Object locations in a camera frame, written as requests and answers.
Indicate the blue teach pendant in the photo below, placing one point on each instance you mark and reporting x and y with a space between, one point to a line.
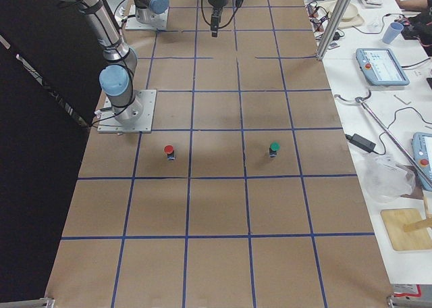
380 67
421 146

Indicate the blue plastic cup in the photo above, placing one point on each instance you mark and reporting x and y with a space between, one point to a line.
393 30

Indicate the person's forearm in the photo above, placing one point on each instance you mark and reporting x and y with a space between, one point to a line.
414 5

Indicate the black curtain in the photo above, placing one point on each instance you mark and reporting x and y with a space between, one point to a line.
50 65

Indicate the clear plastic bag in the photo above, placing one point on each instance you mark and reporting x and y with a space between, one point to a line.
384 179

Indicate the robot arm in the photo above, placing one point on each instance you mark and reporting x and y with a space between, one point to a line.
147 10
116 79

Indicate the green push button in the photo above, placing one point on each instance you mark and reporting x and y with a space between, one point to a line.
274 147

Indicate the black power adapter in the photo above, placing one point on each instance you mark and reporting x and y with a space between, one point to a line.
361 142

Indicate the metal walking cane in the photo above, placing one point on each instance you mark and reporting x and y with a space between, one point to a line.
362 101

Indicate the red push button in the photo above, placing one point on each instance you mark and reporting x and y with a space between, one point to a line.
170 152

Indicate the wooden board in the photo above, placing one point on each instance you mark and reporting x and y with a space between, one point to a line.
406 229

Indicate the aluminium frame post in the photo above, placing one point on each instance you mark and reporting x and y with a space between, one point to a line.
330 30

